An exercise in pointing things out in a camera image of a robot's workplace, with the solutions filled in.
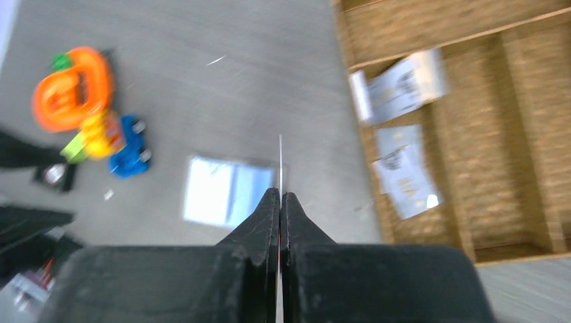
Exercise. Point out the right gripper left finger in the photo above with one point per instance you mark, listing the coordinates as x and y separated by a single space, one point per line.
231 281

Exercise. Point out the blue yellow toy car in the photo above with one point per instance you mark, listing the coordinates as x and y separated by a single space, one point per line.
120 140

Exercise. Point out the woven wicker divided tray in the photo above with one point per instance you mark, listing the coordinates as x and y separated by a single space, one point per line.
498 144

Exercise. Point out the green block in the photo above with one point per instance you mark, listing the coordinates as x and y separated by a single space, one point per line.
75 151

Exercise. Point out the small black square box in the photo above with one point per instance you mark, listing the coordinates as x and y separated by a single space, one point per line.
57 177

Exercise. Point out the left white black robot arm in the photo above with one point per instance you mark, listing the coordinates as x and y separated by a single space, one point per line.
25 242

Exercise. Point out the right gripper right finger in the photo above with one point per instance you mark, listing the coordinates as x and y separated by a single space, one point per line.
326 281

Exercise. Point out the orange tape dispenser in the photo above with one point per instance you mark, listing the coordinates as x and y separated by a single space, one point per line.
81 84

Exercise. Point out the thin edge-on credit card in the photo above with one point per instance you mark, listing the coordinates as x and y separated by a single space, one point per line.
279 315

